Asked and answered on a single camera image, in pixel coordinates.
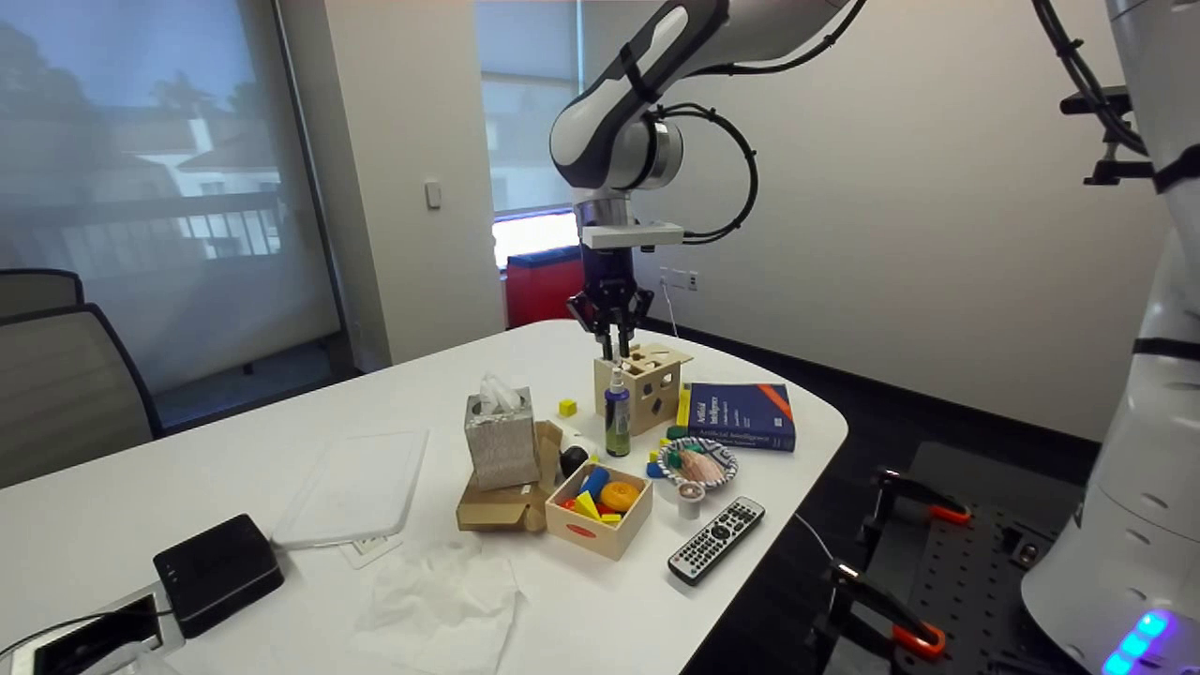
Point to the small yellow toy block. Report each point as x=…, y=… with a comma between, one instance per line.
x=568, y=407

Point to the black remote control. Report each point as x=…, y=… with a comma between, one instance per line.
x=714, y=540

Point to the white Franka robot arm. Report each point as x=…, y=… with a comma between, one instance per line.
x=699, y=40

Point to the black flat device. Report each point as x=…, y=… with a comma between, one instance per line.
x=95, y=637

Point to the blue toy block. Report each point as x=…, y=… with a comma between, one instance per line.
x=653, y=475

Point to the white wall outlet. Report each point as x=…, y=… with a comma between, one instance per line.
x=684, y=283

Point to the white wall switch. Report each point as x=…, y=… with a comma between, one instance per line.
x=434, y=195

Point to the toy burger bun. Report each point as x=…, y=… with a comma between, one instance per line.
x=621, y=496

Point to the white crumpled cloth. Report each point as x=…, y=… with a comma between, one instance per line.
x=435, y=606

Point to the brown cardboard box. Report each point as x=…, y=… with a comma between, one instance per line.
x=491, y=511

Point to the wooden toy tray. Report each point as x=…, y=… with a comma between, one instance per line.
x=600, y=528

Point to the small white cup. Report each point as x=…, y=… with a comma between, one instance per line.
x=690, y=493

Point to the white paper sheet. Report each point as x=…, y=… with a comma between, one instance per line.
x=359, y=487

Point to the blue book yellow spine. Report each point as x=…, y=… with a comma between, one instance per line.
x=743, y=416

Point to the black square box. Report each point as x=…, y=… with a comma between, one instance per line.
x=220, y=573

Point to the green hexagon toy block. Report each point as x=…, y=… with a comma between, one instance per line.
x=676, y=431

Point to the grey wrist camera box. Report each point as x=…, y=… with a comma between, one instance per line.
x=633, y=232

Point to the small bowl with items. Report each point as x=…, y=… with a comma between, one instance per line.
x=718, y=452

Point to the black camera on stand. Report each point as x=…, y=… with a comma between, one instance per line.
x=1088, y=101

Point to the wooden shape sorter box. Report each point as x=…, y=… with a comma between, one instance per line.
x=649, y=381

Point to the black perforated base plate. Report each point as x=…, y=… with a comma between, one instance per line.
x=998, y=565

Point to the red bin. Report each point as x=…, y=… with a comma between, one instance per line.
x=544, y=297

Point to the grey tissue box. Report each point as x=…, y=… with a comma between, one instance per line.
x=501, y=436

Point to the black orange clamp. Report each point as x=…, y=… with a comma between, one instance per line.
x=894, y=618
x=925, y=500

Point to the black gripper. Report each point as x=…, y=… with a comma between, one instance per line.
x=613, y=268

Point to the toy toast slice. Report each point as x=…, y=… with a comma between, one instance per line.
x=701, y=466

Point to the blue toy cylinder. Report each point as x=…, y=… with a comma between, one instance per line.
x=595, y=480

